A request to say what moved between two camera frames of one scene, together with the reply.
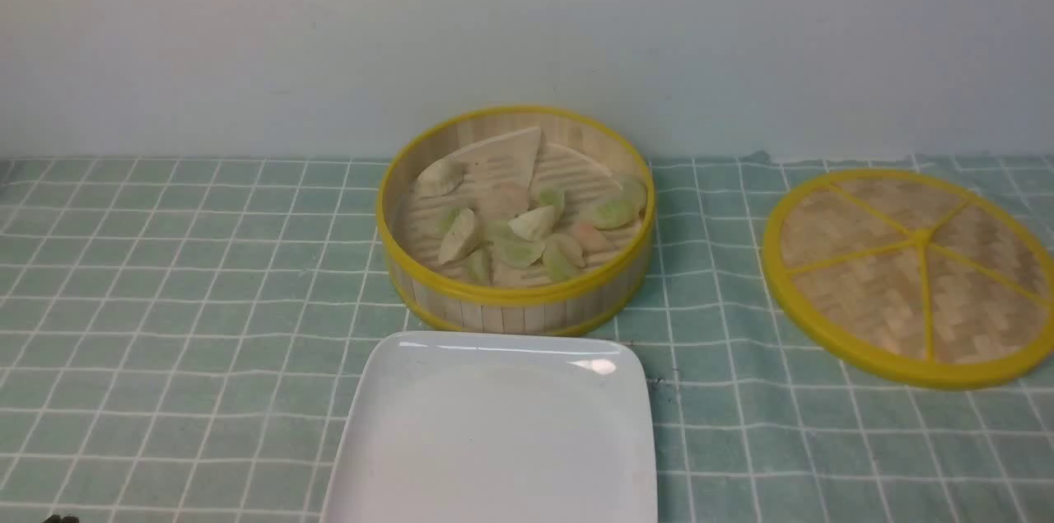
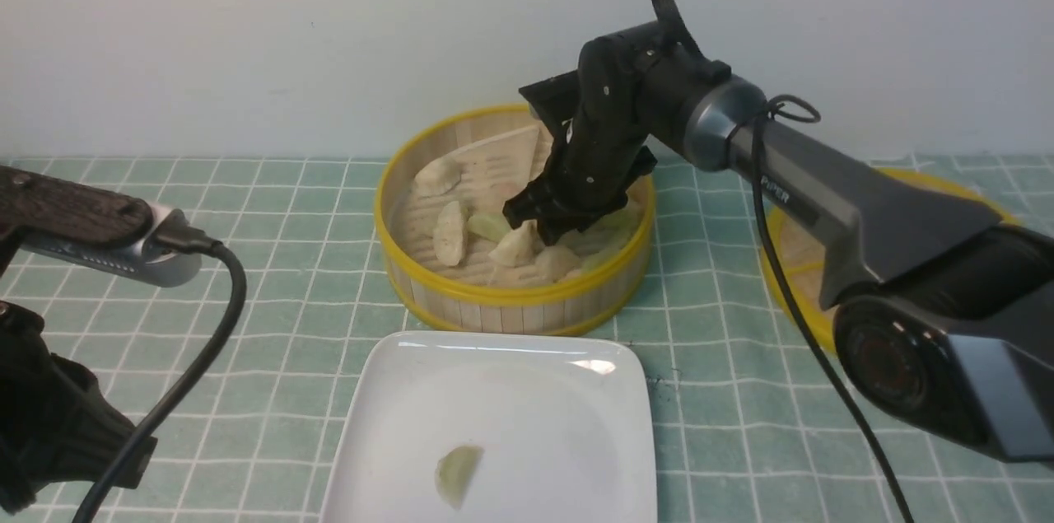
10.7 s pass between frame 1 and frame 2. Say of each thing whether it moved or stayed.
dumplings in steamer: stayed
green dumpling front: moved
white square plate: stayed
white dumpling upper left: stayed
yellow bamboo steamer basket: stayed
